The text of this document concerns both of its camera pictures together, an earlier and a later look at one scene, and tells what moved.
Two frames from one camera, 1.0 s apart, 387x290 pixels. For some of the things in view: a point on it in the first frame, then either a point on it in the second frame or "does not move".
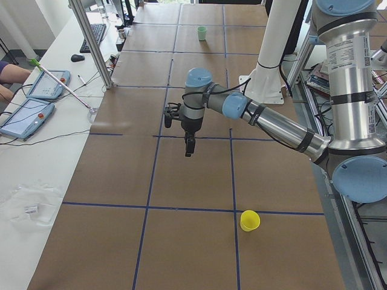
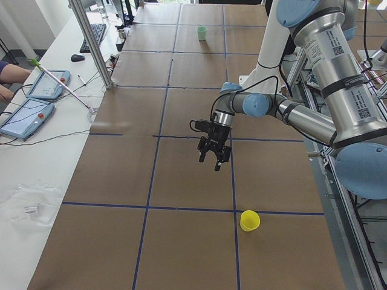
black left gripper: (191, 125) -> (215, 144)
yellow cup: (250, 220) does not move
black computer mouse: (75, 58) does not move
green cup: (202, 32) does not move
